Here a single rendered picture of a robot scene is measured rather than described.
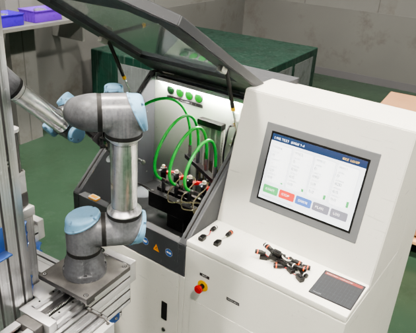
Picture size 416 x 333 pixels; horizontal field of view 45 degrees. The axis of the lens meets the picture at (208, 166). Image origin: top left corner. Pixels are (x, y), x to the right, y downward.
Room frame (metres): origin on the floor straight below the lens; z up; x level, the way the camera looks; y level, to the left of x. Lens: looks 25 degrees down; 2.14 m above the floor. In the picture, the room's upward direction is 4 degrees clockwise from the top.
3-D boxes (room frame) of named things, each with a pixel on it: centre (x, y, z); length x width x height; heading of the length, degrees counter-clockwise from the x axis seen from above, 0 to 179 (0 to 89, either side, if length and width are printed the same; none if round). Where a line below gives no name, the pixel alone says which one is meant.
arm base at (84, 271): (1.42, 0.40, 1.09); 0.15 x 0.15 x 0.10
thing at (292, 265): (1.61, -0.31, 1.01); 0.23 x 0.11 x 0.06; 55
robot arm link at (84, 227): (1.42, 0.40, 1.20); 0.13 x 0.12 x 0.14; 104
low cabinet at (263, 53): (6.04, 0.05, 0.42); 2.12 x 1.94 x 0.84; 150
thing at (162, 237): (1.95, 0.35, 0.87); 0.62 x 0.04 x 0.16; 55
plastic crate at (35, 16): (4.86, 1.67, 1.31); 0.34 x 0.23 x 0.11; 150
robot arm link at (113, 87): (1.89, 0.39, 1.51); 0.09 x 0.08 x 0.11; 14
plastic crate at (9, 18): (4.48, 1.89, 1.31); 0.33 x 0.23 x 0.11; 150
